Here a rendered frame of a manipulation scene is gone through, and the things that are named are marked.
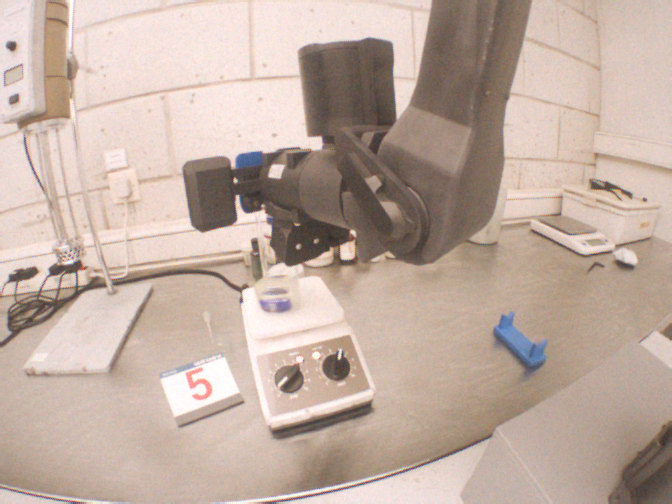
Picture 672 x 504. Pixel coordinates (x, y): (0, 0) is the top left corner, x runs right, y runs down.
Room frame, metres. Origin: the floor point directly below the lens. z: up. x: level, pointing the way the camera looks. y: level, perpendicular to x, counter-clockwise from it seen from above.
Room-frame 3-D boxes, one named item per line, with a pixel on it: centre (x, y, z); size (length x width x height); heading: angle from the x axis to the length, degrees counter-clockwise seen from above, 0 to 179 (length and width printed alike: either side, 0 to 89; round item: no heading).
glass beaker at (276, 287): (0.35, 0.08, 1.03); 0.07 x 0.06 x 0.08; 104
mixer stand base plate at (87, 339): (0.40, 0.49, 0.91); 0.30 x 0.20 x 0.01; 13
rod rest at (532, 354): (0.32, -0.28, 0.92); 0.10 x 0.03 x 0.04; 10
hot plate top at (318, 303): (0.35, 0.07, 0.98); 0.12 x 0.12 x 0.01; 19
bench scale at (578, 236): (0.77, -0.77, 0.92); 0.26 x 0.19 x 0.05; 8
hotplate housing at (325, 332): (0.33, 0.06, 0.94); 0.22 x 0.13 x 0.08; 19
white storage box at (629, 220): (0.86, -1.06, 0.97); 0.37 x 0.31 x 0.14; 101
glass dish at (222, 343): (0.34, 0.19, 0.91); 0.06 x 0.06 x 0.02
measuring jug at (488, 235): (0.79, -0.43, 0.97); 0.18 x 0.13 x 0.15; 165
